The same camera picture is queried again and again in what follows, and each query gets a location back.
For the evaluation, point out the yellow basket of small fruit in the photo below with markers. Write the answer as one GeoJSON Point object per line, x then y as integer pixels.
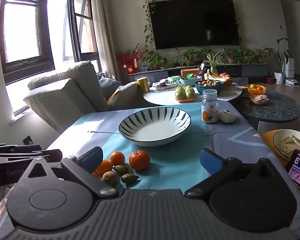
{"type": "Point", "coordinates": [256, 90]}

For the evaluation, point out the dark framed window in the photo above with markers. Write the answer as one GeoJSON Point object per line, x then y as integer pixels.
{"type": "Point", "coordinates": [47, 62]}

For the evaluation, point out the small dish with snack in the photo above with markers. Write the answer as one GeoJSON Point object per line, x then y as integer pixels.
{"type": "Point", "coordinates": [258, 100]}

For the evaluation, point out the bunch of bananas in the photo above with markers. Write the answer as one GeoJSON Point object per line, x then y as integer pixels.
{"type": "Point", "coordinates": [213, 76]}

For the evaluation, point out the blue striped white bowl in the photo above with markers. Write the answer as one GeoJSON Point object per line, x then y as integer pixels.
{"type": "Point", "coordinates": [153, 130]}

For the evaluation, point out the light blue snack basket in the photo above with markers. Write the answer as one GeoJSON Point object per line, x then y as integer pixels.
{"type": "Point", "coordinates": [188, 81]}

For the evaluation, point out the smooth oval orange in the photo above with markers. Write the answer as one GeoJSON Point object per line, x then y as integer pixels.
{"type": "Point", "coordinates": [105, 167]}

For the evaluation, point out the red festive decoration plant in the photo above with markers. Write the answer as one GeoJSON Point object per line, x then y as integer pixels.
{"type": "Point", "coordinates": [128, 60]}

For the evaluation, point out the yellow tin can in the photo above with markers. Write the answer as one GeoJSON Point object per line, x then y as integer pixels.
{"type": "Point", "coordinates": [143, 84]}

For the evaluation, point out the white round table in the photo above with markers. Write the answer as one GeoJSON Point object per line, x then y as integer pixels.
{"type": "Point", "coordinates": [162, 97]}

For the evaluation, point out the row of green potted plants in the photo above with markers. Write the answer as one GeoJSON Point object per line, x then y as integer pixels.
{"type": "Point", "coordinates": [153, 60]}

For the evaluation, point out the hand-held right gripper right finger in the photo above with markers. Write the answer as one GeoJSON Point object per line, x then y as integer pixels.
{"type": "Point", "coordinates": [211, 162]}

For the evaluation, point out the grey fabric sofa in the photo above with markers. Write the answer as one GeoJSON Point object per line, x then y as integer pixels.
{"type": "Point", "coordinates": [62, 92]}

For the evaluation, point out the tall plant in white pot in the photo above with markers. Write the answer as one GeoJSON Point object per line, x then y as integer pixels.
{"type": "Point", "coordinates": [279, 62]}

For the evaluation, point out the red peaches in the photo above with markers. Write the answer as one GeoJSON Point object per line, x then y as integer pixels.
{"type": "Point", "coordinates": [225, 75]}

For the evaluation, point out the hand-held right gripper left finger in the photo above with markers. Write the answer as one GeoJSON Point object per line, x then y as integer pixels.
{"type": "Point", "coordinates": [93, 158]}

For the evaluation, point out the long television cabinet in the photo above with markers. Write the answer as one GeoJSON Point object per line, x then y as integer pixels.
{"type": "Point", "coordinates": [250, 67]}

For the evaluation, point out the clear bottle orange label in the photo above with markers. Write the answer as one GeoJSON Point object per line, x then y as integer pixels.
{"type": "Point", "coordinates": [210, 110]}

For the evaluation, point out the plate with food leftovers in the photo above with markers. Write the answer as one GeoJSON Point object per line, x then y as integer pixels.
{"type": "Point", "coordinates": [287, 141]}

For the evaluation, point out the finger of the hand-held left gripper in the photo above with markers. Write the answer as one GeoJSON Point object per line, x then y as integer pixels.
{"type": "Point", "coordinates": [52, 155]}
{"type": "Point", "coordinates": [25, 148]}

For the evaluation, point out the small round orange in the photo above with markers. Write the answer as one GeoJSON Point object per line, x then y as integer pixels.
{"type": "Point", "coordinates": [117, 158]}

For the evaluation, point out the green ivy vine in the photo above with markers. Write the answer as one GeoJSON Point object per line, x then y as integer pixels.
{"type": "Point", "coordinates": [148, 31]}

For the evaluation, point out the beige curtain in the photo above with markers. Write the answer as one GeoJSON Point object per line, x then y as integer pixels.
{"type": "Point", "coordinates": [106, 30]}

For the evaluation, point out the large rough mandarin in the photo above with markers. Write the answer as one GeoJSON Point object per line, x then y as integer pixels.
{"type": "Point", "coordinates": [139, 160]}

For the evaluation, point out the glass dish of snacks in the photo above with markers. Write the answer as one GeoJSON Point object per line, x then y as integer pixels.
{"type": "Point", "coordinates": [165, 84]}

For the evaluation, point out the dark marble round table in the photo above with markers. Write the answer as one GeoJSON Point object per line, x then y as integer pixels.
{"type": "Point", "coordinates": [272, 107]}

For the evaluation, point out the brown longan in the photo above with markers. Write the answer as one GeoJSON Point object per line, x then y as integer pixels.
{"type": "Point", "coordinates": [109, 178]}

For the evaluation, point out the tray of green apples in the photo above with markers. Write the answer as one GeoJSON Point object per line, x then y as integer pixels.
{"type": "Point", "coordinates": [185, 92]}

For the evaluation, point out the grey cushion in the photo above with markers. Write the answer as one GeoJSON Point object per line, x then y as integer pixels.
{"type": "Point", "coordinates": [108, 86]}

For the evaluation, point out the beige pillow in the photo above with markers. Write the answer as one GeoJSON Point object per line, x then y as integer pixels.
{"type": "Point", "coordinates": [127, 96]}

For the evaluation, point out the dark blue bowl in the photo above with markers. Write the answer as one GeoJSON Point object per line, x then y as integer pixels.
{"type": "Point", "coordinates": [210, 89]}

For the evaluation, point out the small red pot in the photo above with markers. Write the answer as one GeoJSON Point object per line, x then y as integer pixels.
{"type": "Point", "coordinates": [270, 80]}

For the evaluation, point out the black wall television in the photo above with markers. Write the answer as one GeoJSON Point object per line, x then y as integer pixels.
{"type": "Point", "coordinates": [195, 22]}

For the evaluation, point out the spider plant in vase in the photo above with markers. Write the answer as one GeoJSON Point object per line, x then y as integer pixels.
{"type": "Point", "coordinates": [212, 61]}

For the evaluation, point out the white oval device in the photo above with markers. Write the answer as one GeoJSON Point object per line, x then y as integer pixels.
{"type": "Point", "coordinates": [226, 116]}

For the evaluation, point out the brownish green olive fruit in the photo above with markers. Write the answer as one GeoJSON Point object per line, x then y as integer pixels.
{"type": "Point", "coordinates": [129, 178]}

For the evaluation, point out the orange box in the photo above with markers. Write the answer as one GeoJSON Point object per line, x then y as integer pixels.
{"type": "Point", "coordinates": [190, 71]}

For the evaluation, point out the pile of longans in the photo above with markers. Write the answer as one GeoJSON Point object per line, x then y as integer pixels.
{"type": "Point", "coordinates": [208, 82]}

